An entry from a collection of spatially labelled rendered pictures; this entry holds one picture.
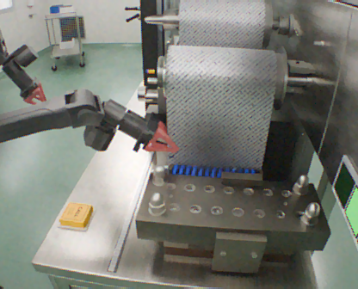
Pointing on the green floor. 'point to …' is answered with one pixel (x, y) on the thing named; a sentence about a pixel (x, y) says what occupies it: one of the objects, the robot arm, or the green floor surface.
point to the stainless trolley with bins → (67, 47)
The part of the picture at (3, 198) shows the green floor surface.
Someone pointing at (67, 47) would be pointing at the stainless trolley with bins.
